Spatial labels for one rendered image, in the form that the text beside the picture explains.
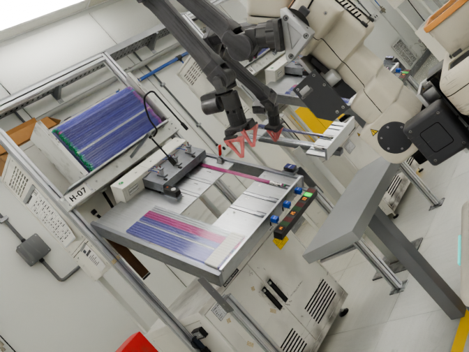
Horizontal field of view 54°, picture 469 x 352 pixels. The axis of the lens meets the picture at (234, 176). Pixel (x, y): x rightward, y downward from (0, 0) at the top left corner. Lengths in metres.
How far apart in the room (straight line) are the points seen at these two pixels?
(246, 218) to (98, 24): 3.28
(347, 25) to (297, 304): 1.37
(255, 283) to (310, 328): 0.36
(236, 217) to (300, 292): 0.58
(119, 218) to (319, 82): 1.13
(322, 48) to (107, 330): 2.69
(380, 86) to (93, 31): 3.67
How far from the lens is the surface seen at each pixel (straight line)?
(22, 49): 4.43
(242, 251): 1.83
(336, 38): 1.48
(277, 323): 2.23
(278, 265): 2.31
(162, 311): 2.17
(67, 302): 3.57
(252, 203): 2.04
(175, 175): 2.23
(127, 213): 2.16
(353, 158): 3.02
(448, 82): 1.28
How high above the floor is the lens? 1.02
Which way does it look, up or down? 2 degrees down
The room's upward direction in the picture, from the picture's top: 42 degrees counter-clockwise
